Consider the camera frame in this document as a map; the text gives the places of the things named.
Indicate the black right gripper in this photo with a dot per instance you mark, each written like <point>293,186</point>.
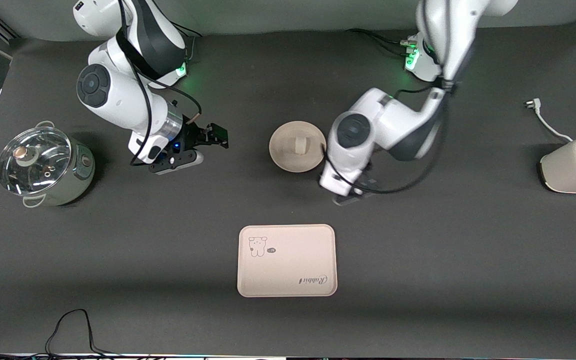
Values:
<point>191,136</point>

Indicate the round beige plate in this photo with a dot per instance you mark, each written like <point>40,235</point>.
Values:
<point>288,155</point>

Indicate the small white bun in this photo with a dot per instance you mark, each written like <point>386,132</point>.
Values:
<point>301,145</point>

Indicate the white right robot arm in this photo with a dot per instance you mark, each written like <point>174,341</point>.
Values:
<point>118,95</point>

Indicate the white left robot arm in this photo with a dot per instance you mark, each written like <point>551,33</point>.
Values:
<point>383,125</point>

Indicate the beige rectangular rabbit tray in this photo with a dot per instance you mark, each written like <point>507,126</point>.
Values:
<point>288,265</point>

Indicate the dark grey table mat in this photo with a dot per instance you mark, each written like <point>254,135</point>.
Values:
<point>418,310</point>

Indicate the steel pot with glass lid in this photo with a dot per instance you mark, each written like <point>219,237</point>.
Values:
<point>80,175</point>

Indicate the round glass pot lid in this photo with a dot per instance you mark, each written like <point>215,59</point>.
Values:
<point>33,160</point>

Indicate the cream toaster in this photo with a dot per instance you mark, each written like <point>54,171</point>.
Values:
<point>575,170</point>

